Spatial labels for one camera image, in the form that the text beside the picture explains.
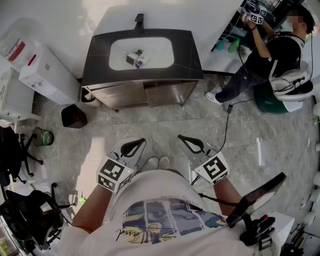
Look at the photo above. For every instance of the person's black trousers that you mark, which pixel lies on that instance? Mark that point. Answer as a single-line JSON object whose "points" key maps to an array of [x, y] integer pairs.
{"points": [[178, 174]]}

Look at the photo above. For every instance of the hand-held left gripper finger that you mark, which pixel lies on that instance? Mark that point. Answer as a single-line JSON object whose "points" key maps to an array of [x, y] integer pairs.
{"points": [[125, 143], [140, 155]]}

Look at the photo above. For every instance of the black chest-mounted screen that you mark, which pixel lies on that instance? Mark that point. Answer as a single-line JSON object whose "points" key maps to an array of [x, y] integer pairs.
{"points": [[260, 195]]}

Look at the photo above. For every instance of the dark-topped wooden vanity cabinet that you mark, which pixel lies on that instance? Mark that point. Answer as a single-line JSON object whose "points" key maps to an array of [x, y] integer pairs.
{"points": [[100, 65]]}

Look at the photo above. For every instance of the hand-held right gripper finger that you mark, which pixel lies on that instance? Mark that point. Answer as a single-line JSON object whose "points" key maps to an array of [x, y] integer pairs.
{"points": [[200, 142], [190, 156]]}

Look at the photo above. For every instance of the person's right shoe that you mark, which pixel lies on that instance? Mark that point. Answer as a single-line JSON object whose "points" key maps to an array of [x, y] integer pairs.
{"points": [[164, 162]]}

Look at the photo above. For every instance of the dark green round base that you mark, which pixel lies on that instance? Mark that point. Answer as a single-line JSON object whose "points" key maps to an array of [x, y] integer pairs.
{"points": [[267, 102]]}

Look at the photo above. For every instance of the teal bottle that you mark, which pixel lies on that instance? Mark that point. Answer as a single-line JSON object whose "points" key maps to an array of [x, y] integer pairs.
{"points": [[220, 45]]}

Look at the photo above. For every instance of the white sink basin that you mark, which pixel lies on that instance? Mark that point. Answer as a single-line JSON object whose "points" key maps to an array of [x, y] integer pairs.
{"points": [[155, 52]]}

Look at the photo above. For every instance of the white curved fixture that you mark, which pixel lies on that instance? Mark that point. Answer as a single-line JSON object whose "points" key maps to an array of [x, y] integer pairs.
{"points": [[292, 85]]}

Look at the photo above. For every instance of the white side table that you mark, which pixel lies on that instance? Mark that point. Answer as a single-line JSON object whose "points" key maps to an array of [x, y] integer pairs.
{"points": [[282, 225]]}

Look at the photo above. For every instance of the small grey square container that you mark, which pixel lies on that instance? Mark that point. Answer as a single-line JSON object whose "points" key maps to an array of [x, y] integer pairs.
{"points": [[131, 58]]}

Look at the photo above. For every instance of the metal mesh waste bin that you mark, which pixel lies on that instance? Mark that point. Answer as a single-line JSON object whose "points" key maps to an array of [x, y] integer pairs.
{"points": [[42, 137]]}

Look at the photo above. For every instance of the black faucet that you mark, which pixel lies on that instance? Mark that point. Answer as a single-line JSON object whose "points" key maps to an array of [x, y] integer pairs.
{"points": [[139, 23]]}

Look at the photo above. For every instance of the white appliance box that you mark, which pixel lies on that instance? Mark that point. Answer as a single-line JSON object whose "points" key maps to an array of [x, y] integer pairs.
{"points": [[47, 75]]}

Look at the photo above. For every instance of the person's left forearm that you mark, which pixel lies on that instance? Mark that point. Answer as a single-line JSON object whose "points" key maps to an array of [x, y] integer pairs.
{"points": [[92, 212]]}

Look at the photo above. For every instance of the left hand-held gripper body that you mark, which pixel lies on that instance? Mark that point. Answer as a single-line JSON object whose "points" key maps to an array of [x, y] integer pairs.
{"points": [[113, 175]]}

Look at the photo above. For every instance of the person's shoe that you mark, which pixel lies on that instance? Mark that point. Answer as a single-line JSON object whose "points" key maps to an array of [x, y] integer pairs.
{"points": [[164, 162], [151, 163]]}

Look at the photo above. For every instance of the white shelf unit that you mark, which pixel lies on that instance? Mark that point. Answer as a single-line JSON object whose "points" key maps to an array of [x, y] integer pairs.
{"points": [[15, 97]]}

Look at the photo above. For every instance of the black chest mount red button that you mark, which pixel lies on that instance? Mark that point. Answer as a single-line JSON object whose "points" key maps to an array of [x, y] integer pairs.
{"points": [[257, 230]]}

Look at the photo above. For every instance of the black waste bin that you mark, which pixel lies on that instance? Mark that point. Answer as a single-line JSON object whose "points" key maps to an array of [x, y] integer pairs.
{"points": [[73, 116]]}

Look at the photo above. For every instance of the black office chair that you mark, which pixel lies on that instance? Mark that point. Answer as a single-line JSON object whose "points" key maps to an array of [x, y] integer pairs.
{"points": [[32, 215], [10, 150]]}

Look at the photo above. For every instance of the clear box with red label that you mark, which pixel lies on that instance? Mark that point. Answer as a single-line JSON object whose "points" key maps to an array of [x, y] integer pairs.
{"points": [[17, 42]]}

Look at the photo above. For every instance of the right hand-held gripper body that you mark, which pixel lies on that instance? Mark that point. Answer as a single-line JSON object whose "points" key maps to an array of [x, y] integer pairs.
{"points": [[212, 167]]}

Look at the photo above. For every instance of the person's left shoe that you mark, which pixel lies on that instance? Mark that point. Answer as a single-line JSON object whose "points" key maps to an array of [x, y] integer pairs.
{"points": [[151, 163]]}

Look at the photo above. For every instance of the white waste bin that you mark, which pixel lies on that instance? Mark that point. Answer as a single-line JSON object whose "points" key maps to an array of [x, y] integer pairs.
{"points": [[87, 97]]}

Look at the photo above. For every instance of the person's white printed shirt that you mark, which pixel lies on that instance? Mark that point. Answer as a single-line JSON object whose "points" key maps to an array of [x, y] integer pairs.
{"points": [[160, 190]]}

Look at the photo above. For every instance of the person's right forearm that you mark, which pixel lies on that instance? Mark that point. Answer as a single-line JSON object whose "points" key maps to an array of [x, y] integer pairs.
{"points": [[226, 195]]}

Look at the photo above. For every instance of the white spray bottle blue cap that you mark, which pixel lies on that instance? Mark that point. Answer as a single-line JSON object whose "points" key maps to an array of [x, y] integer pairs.
{"points": [[143, 60]]}

